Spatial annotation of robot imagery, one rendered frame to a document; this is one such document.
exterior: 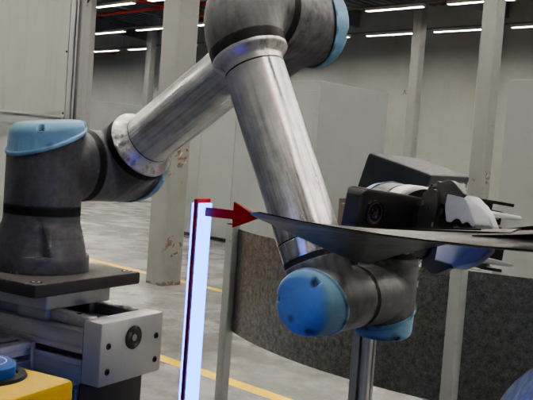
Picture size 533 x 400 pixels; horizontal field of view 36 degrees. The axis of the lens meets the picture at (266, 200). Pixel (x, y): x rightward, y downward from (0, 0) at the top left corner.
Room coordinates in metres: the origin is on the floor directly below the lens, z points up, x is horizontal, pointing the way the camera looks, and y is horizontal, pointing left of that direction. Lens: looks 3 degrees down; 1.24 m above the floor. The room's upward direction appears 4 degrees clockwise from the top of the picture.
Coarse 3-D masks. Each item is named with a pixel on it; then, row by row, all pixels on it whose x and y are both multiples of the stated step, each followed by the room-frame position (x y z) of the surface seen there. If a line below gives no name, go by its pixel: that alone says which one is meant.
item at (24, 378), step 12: (24, 372) 0.56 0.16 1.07; (36, 372) 0.57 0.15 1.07; (0, 384) 0.53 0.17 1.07; (12, 384) 0.53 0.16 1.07; (24, 384) 0.54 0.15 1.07; (36, 384) 0.54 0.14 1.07; (48, 384) 0.54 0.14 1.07; (60, 384) 0.55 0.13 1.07; (0, 396) 0.51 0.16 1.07; (12, 396) 0.51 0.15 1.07; (24, 396) 0.52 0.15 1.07; (36, 396) 0.53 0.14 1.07; (48, 396) 0.54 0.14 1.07; (60, 396) 0.55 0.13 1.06
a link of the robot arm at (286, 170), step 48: (240, 0) 0.98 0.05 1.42; (288, 0) 1.03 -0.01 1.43; (240, 48) 0.97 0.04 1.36; (240, 96) 0.97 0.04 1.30; (288, 96) 0.96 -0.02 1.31; (288, 144) 0.94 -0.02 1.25; (288, 192) 0.92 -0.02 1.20; (288, 240) 0.91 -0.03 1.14; (288, 288) 0.89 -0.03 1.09; (336, 288) 0.87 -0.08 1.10
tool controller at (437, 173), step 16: (368, 160) 1.30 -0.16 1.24; (384, 160) 1.29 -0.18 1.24; (400, 160) 1.32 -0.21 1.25; (416, 160) 1.45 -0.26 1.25; (368, 176) 1.30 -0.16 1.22; (384, 176) 1.28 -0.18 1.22; (400, 176) 1.27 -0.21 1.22; (416, 176) 1.26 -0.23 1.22; (432, 176) 1.26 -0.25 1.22; (448, 176) 1.35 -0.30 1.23; (464, 176) 1.45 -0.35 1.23
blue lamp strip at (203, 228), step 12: (204, 204) 0.76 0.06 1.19; (204, 216) 0.76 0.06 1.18; (204, 228) 0.76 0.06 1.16; (204, 240) 0.77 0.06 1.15; (204, 252) 0.77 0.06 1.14; (204, 264) 0.77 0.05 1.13; (204, 276) 0.77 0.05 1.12; (204, 288) 0.77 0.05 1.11; (192, 300) 0.76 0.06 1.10; (204, 300) 0.77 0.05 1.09; (192, 312) 0.76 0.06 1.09; (204, 312) 0.77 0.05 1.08; (192, 324) 0.76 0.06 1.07; (192, 336) 0.76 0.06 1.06; (192, 348) 0.76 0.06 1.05; (192, 360) 0.76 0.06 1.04; (192, 372) 0.76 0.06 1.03; (192, 384) 0.76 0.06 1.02; (192, 396) 0.76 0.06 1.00
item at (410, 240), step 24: (264, 216) 0.63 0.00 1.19; (312, 240) 0.76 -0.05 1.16; (336, 240) 0.75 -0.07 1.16; (360, 240) 0.74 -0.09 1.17; (384, 240) 0.73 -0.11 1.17; (408, 240) 0.73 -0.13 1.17; (432, 240) 0.60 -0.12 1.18; (456, 240) 0.60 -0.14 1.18; (480, 240) 0.60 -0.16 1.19; (504, 240) 0.60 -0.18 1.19; (528, 240) 0.60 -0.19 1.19
